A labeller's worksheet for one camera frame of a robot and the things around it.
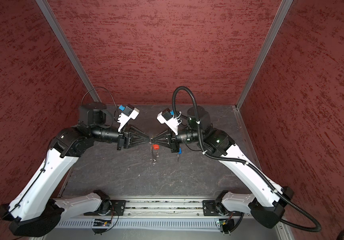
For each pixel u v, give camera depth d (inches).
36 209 14.6
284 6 27.9
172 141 18.6
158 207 29.8
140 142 20.0
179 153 37.1
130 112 18.4
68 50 34.3
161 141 21.1
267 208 15.3
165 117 18.6
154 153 37.8
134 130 20.3
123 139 18.1
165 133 20.0
